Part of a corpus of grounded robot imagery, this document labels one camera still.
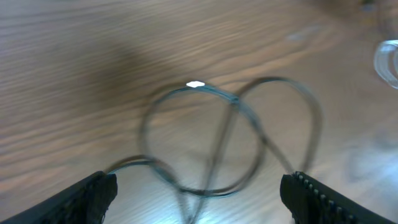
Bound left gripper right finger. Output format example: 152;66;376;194
280;171;395;224

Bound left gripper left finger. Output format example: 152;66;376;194
1;171;118;224

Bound black usb cable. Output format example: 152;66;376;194
104;76;323;224

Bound white usb cable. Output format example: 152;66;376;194
373;39;398;91

